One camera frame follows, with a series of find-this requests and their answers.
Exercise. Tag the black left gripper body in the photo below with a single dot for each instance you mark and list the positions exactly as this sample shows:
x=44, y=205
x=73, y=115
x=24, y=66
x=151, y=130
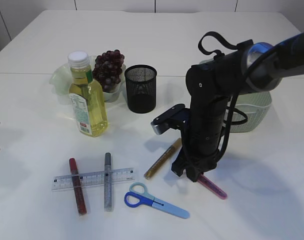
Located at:
x=206, y=138

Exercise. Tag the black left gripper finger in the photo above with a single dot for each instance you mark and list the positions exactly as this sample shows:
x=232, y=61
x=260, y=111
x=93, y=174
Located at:
x=193, y=172

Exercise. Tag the pink capped scissors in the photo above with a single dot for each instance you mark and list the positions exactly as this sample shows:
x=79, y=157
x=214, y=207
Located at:
x=204, y=181

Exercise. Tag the yellow oil bottle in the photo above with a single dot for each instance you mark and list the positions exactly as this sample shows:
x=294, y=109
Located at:
x=86, y=96

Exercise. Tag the purple artificial grape bunch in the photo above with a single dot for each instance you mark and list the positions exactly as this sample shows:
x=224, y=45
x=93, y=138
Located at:
x=108, y=69

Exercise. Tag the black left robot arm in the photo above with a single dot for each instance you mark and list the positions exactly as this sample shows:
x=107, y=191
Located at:
x=214, y=88

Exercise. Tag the gold glitter marker pen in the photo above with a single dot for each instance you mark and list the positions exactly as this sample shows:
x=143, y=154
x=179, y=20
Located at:
x=163, y=158

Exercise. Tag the green woven plastic basket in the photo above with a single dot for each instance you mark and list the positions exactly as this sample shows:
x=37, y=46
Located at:
x=256, y=107

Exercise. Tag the clear plastic ruler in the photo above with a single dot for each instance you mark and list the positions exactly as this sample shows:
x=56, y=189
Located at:
x=92, y=179

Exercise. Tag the black mesh pen holder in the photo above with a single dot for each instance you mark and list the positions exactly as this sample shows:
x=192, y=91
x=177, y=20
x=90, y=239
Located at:
x=140, y=83

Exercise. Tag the red glitter marker pen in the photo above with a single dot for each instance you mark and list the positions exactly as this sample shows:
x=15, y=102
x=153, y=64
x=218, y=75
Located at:
x=78, y=192

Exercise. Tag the silver glitter marker pen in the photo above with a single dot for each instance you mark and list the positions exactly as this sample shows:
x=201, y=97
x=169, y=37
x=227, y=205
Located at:
x=108, y=202

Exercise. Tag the blue capped scissors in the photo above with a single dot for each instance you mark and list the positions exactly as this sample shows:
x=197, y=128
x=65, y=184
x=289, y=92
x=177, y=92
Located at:
x=140, y=192

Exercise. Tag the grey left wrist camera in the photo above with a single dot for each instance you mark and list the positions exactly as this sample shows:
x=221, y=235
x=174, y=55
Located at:
x=176, y=117

